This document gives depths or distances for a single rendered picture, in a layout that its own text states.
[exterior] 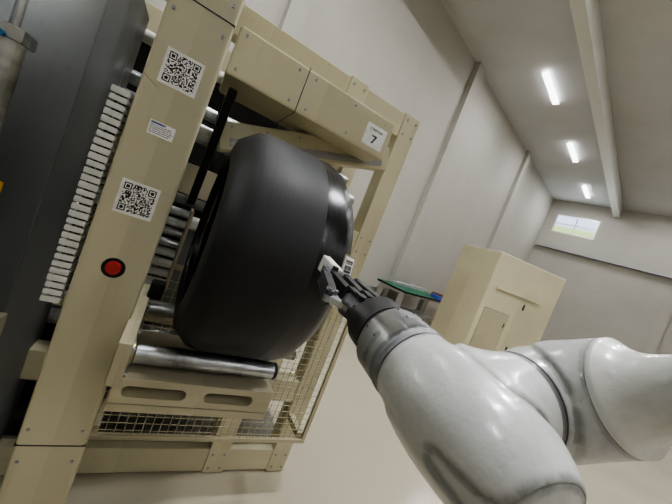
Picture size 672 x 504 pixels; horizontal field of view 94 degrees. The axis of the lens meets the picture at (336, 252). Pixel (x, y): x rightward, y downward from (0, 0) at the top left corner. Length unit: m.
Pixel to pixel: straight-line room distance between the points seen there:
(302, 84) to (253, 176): 0.56
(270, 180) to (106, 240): 0.38
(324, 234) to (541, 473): 0.54
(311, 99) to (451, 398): 1.04
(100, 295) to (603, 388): 0.86
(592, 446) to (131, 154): 0.85
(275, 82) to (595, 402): 1.07
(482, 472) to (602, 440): 0.14
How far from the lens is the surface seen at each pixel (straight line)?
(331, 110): 1.19
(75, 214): 0.86
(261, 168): 0.69
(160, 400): 0.87
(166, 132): 0.82
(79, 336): 0.92
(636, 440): 0.38
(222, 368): 0.87
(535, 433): 0.28
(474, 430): 0.27
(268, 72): 1.15
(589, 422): 0.37
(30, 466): 1.11
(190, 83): 0.84
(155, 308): 1.09
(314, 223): 0.67
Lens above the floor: 1.31
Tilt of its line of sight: 3 degrees down
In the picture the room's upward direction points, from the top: 21 degrees clockwise
